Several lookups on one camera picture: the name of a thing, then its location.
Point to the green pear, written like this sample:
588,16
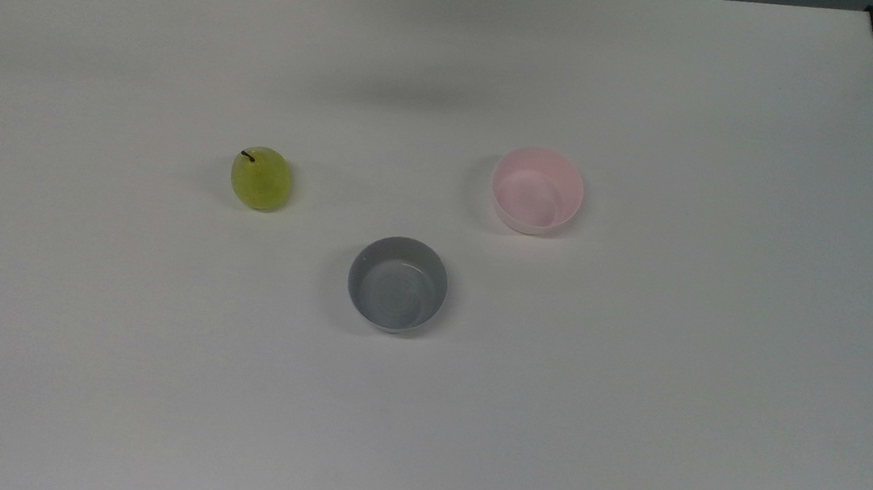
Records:
260,182

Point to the pink plastic bowl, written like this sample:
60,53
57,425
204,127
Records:
535,194

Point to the grey plastic bowl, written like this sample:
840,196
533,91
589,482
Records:
397,289

